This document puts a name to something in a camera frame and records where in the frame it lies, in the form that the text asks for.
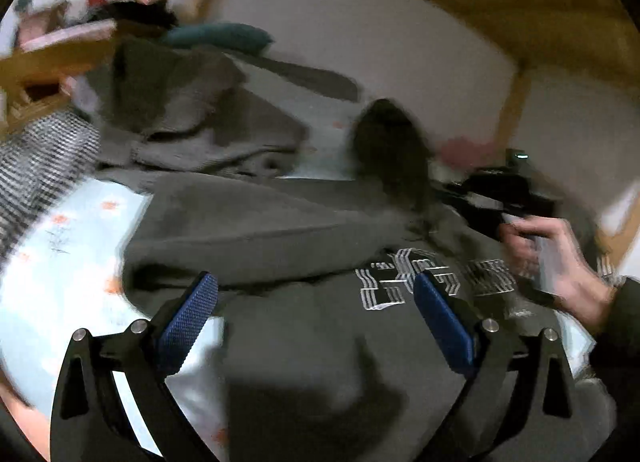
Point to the black white checkered cloth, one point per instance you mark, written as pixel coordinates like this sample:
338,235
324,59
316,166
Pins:
45,157

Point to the person's right hand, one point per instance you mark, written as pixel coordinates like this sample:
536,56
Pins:
575,282

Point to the daisy print bedsheet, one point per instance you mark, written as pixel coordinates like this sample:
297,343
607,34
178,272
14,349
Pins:
65,252

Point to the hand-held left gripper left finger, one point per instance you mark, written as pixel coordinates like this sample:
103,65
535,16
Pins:
192,312

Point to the wooden furniture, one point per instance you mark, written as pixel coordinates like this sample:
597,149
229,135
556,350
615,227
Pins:
45,67

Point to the pink soft object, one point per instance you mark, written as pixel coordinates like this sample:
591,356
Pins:
460,149

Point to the teal pillow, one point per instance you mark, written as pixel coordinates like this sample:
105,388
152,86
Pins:
225,34

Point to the person's right forearm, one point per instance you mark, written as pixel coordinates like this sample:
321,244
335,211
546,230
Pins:
625,327

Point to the dark grey bolster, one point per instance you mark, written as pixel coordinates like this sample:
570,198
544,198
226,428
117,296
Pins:
320,77

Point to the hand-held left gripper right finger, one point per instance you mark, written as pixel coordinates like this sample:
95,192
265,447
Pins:
442,317

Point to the dark clothes pile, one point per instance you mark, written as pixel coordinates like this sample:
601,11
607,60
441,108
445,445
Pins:
135,9

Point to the grey knit cardigan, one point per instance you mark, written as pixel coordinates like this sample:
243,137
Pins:
200,112

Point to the dark grey printed sweatshirt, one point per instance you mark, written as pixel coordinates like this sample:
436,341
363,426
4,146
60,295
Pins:
310,342

